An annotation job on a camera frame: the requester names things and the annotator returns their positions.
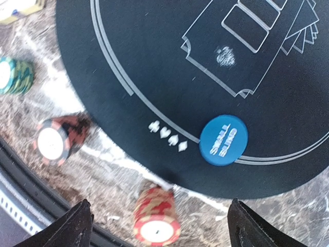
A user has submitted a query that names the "black front table rail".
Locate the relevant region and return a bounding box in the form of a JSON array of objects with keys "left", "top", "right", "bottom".
[{"left": 0, "top": 138, "right": 134, "bottom": 247}]

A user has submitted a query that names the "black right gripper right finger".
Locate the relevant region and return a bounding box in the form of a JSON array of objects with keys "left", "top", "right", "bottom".
[{"left": 227, "top": 199, "right": 305, "bottom": 247}]

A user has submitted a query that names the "green chip stack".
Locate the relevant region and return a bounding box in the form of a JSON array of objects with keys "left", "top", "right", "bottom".
[{"left": 1, "top": 57, "right": 34, "bottom": 95}]

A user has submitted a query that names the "red 5 chip stack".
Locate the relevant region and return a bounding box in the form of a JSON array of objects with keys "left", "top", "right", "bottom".
[{"left": 133, "top": 187, "right": 181, "bottom": 246}]

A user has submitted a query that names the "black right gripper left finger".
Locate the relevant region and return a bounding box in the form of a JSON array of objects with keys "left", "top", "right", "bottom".
[{"left": 19, "top": 200, "right": 93, "bottom": 247}]

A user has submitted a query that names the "black orange 100 chip stack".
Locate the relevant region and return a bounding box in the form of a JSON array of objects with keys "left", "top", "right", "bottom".
[{"left": 33, "top": 115, "right": 91, "bottom": 166}]

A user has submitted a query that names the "round black poker mat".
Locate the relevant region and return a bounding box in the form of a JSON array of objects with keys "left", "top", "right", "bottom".
[{"left": 56, "top": 1, "right": 328, "bottom": 199}]

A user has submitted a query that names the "blue small blind button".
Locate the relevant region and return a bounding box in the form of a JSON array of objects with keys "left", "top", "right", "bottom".
[{"left": 199, "top": 115, "right": 249, "bottom": 166}]

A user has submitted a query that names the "yellow card box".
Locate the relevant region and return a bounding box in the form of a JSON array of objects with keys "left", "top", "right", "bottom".
[{"left": 1, "top": 0, "right": 46, "bottom": 25}]

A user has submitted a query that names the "white cable duct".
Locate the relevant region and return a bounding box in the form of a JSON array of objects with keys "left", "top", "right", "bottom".
[{"left": 1, "top": 191, "right": 43, "bottom": 236}]

